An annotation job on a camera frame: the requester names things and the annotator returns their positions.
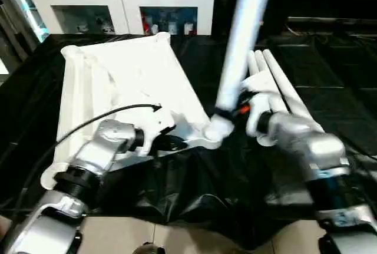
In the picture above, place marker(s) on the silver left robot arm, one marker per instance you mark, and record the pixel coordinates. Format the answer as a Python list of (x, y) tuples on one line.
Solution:
[(100, 148)]

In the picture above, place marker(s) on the blue lit glass case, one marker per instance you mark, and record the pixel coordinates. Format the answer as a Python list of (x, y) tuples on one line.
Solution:
[(26, 3)]

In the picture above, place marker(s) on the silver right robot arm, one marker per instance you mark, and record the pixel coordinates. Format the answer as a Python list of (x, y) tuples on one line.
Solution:
[(312, 148)]

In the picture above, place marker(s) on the black table mat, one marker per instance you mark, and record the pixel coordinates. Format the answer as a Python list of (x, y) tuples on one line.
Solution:
[(224, 189)]

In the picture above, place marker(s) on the white plastic table top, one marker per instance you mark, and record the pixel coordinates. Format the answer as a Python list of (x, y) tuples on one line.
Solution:
[(129, 71)]

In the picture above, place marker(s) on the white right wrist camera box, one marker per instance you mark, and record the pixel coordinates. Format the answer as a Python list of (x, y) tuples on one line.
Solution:
[(262, 104)]

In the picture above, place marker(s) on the white plastic table leg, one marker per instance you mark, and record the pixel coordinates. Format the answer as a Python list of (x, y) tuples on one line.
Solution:
[(266, 76), (255, 74), (281, 80), (244, 42)]

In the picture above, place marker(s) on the white glass-door cabinet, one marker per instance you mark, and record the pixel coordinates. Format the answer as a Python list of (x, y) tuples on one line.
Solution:
[(118, 0)]

